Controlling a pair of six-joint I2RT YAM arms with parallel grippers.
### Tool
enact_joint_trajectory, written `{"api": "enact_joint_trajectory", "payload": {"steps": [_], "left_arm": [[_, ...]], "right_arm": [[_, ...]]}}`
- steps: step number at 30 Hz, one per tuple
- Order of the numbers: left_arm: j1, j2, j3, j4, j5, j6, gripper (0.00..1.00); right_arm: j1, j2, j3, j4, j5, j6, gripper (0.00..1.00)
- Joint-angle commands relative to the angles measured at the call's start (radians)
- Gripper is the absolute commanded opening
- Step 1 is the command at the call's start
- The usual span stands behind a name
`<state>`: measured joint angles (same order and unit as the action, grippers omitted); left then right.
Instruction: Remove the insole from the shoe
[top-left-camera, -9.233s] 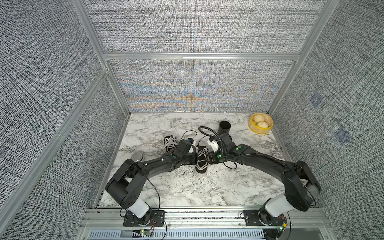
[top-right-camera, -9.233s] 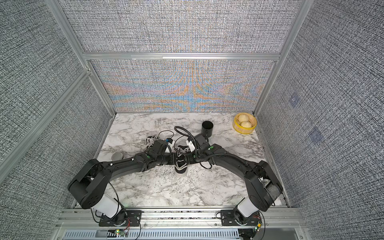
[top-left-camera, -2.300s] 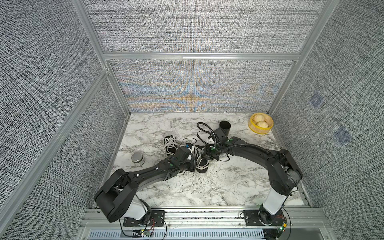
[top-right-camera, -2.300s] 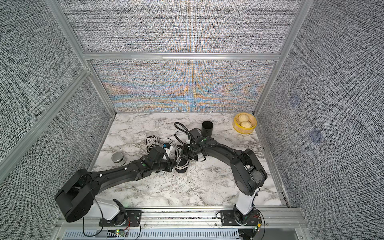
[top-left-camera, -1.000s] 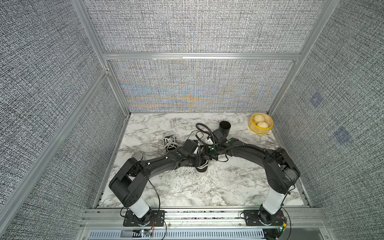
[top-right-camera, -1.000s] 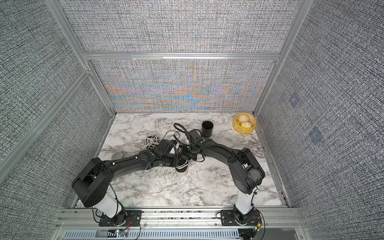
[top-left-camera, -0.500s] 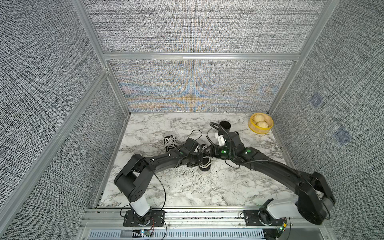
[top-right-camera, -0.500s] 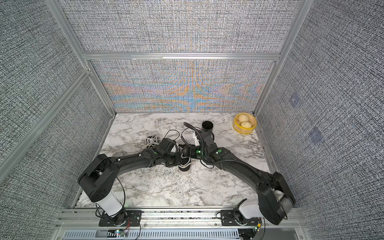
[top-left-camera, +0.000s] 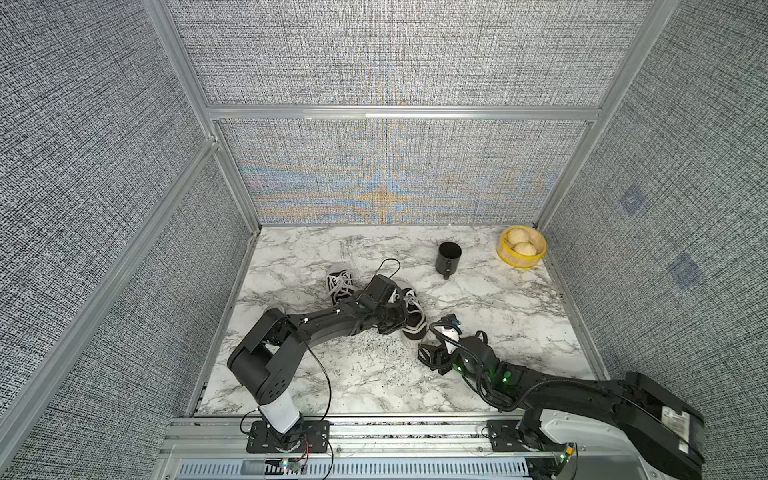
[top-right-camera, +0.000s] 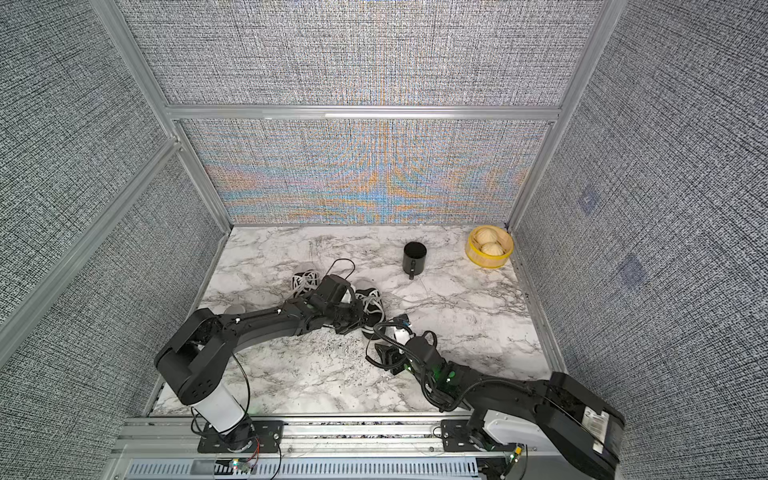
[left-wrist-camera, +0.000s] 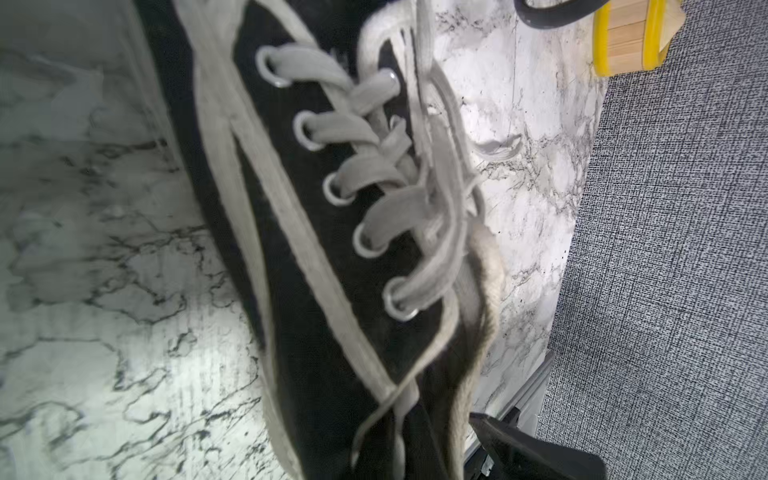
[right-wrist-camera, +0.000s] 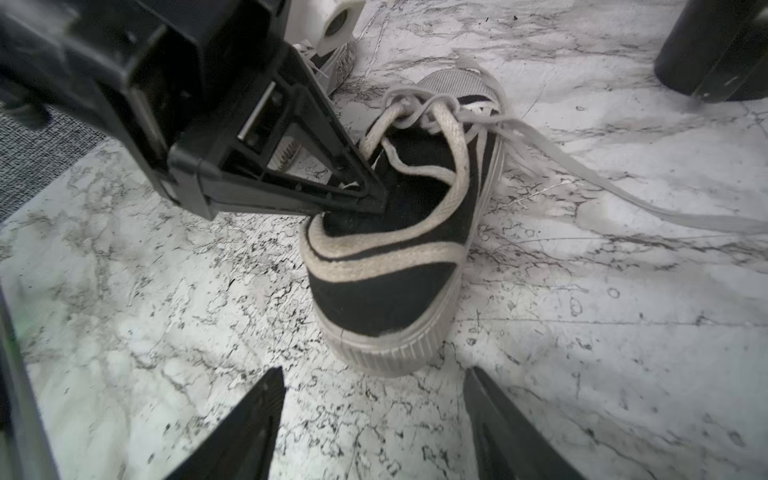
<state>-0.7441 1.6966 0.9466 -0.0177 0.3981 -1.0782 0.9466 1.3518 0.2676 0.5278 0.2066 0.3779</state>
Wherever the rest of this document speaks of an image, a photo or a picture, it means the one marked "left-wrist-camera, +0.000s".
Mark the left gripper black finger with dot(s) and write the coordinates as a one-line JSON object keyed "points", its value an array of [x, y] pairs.
{"points": [[506, 452]]}

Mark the black canvas sneaker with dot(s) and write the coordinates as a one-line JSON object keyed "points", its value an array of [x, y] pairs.
{"points": [[327, 153]]}

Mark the yellow bamboo steamer basket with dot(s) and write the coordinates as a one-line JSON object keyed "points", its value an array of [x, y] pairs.
{"points": [[634, 35]]}

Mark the black metal mug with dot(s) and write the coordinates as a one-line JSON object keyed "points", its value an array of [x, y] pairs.
{"points": [[556, 16]]}

